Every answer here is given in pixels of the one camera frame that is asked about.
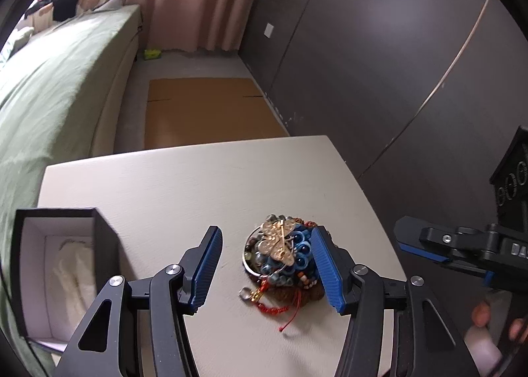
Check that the silver bangle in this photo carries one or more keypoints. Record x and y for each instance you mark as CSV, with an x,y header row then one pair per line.
x,y
244,262

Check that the pile of bead jewellery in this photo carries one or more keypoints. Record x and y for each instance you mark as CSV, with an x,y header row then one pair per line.
x,y
306,292

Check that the gold butterfly brooch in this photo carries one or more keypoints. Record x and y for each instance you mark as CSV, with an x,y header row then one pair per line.
x,y
280,245

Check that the bed with green sheet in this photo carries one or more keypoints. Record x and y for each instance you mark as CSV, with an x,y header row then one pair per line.
x,y
49,84

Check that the clear crystal bead charm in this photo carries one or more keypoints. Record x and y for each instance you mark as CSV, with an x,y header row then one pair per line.
x,y
246,293

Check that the black jewelry box white lining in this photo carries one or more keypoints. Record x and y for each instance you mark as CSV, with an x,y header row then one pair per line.
x,y
62,269

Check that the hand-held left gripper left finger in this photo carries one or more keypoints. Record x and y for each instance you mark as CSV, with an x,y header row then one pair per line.
x,y
206,267

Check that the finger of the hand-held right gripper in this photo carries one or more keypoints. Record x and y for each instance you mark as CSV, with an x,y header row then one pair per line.
x,y
416,241

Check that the flat brown cardboard sheet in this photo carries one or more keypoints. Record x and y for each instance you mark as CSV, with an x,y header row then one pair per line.
x,y
206,113

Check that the small green packet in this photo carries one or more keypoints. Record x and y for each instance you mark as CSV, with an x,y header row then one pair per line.
x,y
151,54

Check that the dark grey wardrobe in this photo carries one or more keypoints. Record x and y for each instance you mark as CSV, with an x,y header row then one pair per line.
x,y
371,51

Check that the person's right hand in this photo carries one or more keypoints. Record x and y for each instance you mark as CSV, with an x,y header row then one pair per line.
x,y
481,314

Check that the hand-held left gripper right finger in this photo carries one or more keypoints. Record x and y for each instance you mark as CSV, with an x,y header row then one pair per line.
x,y
328,271

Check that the white wall switch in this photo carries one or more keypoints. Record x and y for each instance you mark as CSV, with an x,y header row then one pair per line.
x,y
268,30

